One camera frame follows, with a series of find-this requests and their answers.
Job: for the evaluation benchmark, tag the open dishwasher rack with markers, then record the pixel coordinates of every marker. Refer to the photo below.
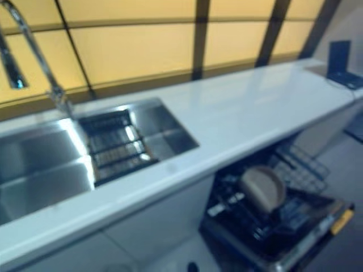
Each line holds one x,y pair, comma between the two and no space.
297,252

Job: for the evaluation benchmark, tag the stainless steel double sink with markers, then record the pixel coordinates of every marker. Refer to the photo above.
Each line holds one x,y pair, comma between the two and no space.
42,158

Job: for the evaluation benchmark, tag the chrome gooseneck kitchen faucet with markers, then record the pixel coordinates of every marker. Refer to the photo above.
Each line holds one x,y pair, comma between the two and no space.
39,56

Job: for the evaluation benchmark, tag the black open laptop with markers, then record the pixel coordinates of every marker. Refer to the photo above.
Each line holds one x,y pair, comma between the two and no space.
340,56

